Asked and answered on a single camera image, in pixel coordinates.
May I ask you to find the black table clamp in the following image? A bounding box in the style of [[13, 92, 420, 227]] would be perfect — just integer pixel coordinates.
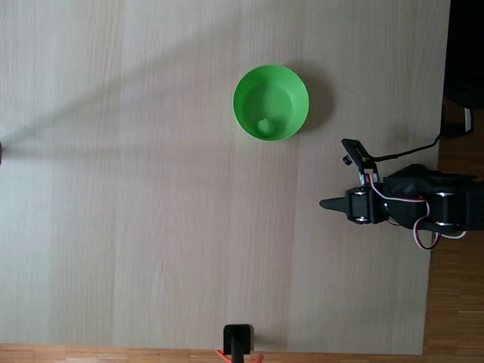
[[222, 324, 254, 363]]

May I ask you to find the green pompom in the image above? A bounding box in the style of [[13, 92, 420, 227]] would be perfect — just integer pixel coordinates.
[[256, 117, 275, 136]]

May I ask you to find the black camera cable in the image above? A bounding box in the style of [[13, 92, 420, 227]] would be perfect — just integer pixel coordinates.
[[368, 132, 443, 163]]

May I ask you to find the green plastic bowl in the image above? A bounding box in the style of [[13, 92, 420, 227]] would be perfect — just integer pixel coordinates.
[[231, 64, 310, 142]]

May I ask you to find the red white servo cable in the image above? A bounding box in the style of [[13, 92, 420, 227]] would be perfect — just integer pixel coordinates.
[[365, 175, 442, 250]]

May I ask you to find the grey chair leg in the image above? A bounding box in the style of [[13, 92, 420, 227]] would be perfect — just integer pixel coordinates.
[[441, 107, 476, 140]]

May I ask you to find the black office chair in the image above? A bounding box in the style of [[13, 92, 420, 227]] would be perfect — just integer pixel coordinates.
[[442, 0, 484, 110]]

